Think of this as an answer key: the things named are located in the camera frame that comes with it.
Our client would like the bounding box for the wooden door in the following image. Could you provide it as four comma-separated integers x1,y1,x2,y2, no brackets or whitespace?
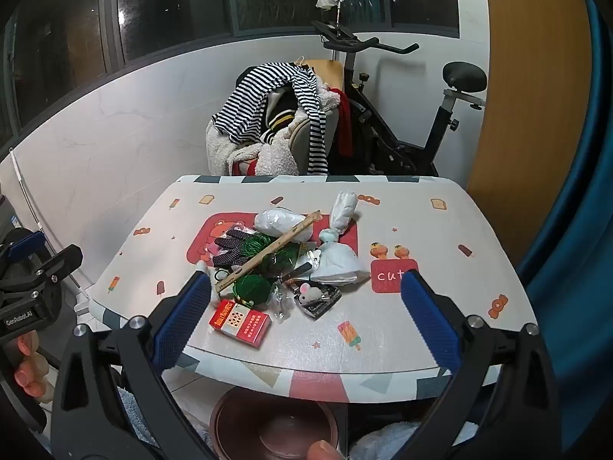
467,0,592,202

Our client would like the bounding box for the toy mouse package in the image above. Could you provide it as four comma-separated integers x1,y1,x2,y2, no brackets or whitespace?
293,280,342,319

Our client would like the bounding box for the black exercise bike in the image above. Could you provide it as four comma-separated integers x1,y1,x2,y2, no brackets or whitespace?
311,19,487,178

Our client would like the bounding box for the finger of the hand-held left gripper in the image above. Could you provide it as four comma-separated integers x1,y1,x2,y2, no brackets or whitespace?
0,230,46,269
29,244,83,288

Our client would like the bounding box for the crumpled white plastic bag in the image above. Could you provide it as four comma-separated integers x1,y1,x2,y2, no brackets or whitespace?
254,207,312,240

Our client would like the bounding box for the dark window with frame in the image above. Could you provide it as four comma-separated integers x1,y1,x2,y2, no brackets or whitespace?
0,0,463,154

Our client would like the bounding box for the white pole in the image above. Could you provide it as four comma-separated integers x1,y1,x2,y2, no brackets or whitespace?
12,148,103,317

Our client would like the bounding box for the green wire coil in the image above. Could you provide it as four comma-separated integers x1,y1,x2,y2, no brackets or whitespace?
234,273,273,308

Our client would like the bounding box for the person's left hand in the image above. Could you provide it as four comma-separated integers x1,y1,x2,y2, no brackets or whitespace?
13,332,51,399

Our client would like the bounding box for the wooden ruler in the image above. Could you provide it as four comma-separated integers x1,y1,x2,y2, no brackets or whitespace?
213,210,323,295

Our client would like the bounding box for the light blue fluffy towel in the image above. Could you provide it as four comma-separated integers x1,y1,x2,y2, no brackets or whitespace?
115,383,159,446

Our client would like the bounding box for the red cigarette box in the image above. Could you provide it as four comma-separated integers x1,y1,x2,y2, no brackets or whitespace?
208,298,272,350

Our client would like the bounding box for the black jacket with striped cuffs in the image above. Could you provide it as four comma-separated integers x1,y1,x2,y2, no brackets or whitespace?
261,91,307,145

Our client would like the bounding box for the dark red basin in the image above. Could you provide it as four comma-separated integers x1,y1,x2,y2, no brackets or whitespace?
210,386,346,460

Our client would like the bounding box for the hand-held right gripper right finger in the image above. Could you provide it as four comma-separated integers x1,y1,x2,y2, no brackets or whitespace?
397,271,561,460

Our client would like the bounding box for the beige chair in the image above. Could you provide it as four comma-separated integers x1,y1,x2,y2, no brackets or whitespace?
287,60,346,176

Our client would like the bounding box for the clear plastic wrapper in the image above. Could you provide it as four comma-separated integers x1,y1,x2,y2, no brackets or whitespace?
270,283,294,322

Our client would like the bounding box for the green wire bundle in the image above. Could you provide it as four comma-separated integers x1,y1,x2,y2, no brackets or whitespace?
237,232,279,262

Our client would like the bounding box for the twisted white plastic bag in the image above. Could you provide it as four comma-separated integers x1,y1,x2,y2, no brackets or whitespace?
330,191,359,237

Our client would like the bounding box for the person's right hand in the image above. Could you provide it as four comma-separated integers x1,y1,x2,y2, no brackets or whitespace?
306,440,342,460

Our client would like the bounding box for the red cloth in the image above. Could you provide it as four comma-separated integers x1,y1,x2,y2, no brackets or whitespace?
330,87,355,156

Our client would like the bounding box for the black dotted glove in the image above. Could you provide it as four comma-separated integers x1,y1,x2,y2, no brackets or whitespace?
211,229,262,268

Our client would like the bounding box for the blue curtain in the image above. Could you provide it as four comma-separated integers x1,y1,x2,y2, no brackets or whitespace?
517,0,613,370

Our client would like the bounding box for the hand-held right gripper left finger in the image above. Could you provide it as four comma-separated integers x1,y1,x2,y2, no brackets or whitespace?
50,271,216,460

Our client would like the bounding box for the black white striped shirt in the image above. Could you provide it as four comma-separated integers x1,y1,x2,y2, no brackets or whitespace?
213,62,331,176

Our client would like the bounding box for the pale blue plastic bag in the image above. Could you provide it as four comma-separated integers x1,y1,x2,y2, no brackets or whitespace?
310,230,370,286

